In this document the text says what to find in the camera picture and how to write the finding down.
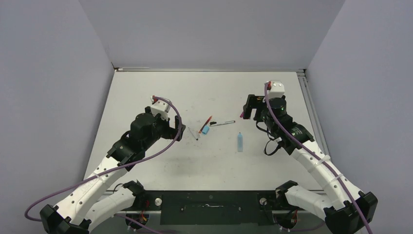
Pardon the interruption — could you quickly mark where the blue highlighter pen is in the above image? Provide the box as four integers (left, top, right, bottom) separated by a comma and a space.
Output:
237, 132, 244, 152

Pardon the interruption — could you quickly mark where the red pen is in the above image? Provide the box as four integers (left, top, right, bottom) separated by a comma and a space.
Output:
198, 115, 212, 133

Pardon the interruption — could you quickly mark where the purple cable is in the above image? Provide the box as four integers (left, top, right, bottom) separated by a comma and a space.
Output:
263, 82, 374, 234
24, 96, 183, 222

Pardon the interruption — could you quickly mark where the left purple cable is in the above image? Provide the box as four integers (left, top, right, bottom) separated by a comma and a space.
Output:
24, 96, 183, 222

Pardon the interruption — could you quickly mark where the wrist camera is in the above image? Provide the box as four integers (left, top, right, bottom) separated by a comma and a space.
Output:
266, 80, 285, 99
150, 96, 170, 121

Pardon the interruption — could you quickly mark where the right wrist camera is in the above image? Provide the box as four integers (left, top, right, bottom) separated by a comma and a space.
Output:
266, 80, 285, 99

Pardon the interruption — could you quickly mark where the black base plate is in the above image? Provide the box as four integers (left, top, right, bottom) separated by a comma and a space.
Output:
126, 190, 296, 225

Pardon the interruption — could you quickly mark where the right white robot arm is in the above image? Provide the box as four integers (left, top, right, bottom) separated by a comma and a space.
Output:
242, 95, 378, 234

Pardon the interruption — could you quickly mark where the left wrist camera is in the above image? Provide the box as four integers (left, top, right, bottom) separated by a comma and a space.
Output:
150, 96, 170, 121

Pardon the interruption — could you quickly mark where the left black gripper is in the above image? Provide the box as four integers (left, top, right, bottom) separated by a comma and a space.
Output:
142, 106, 185, 150

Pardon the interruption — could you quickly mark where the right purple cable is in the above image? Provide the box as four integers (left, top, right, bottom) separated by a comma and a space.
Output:
263, 82, 374, 234

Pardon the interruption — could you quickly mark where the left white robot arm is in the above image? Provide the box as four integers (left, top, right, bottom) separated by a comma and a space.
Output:
40, 100, 185, 234

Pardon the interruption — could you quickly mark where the blue highlighter cap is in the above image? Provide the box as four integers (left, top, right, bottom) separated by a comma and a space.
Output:
201, 125, 210, 135

